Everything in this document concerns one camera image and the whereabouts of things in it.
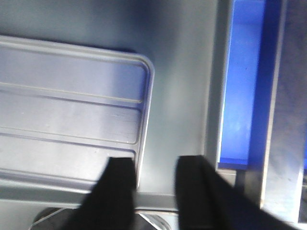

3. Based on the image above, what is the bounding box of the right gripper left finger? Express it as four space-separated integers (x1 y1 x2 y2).
61 158 136 230

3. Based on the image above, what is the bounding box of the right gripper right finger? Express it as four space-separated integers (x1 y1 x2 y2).
176 155 294 230

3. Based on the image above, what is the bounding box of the silver metal tray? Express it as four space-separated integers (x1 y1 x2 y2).
0 36 154 190

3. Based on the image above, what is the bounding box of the blue bin below right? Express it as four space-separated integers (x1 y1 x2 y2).
218 0 283 170

